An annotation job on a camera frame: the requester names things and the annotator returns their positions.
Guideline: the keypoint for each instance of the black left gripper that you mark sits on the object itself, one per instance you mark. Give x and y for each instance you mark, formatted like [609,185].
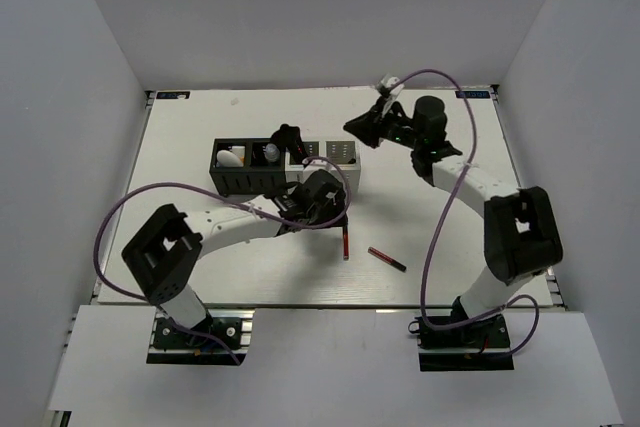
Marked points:
[335,210]

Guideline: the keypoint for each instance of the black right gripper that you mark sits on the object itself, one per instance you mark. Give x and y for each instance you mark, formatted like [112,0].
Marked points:
[370,126]

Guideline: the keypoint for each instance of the clear small bottle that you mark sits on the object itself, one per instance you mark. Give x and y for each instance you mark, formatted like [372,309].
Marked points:
[272,153]

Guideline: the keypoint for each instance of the black fan makeup brush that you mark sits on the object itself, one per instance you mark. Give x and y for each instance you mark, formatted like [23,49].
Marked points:
[288,138]

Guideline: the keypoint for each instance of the white and orange tube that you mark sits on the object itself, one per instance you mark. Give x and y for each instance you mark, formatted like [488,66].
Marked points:
[228,159]

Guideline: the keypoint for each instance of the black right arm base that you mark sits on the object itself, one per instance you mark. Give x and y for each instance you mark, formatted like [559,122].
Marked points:
[480,347]

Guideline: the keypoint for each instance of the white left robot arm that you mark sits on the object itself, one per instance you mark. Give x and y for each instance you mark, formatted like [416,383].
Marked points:
[162,254]

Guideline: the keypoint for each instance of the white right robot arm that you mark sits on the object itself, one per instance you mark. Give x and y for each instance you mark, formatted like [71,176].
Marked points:
[520,235]

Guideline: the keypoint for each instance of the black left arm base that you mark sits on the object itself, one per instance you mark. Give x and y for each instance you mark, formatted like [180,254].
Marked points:
[226,344]

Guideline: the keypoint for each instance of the white slotted organizer box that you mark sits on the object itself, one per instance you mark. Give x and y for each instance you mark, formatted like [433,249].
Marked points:
[344,153]

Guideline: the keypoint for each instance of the black organizer box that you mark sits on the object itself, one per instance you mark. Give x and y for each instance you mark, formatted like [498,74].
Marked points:
[256,177]

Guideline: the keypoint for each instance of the dark red lip gloss tube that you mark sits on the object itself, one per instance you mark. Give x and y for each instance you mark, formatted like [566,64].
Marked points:
[387,259]

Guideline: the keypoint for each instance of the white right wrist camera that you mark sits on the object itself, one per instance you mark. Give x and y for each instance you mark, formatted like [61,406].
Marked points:
[389,86]

